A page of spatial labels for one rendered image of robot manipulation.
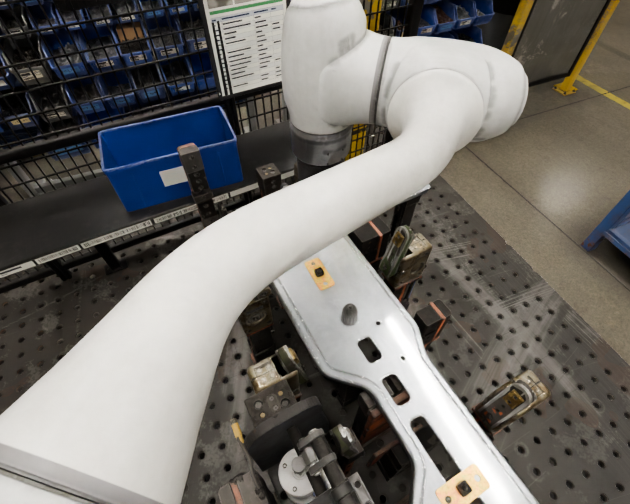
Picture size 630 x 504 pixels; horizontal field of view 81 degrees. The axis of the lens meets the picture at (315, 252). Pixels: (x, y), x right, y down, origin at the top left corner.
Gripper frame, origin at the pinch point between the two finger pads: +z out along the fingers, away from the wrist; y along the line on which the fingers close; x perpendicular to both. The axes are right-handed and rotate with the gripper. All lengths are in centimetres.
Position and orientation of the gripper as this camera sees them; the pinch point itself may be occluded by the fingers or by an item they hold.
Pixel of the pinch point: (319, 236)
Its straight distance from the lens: 73.2
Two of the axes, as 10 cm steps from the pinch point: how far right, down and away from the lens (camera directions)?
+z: 0.0, 6.2, 7.9
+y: 8.8, -3.8, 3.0
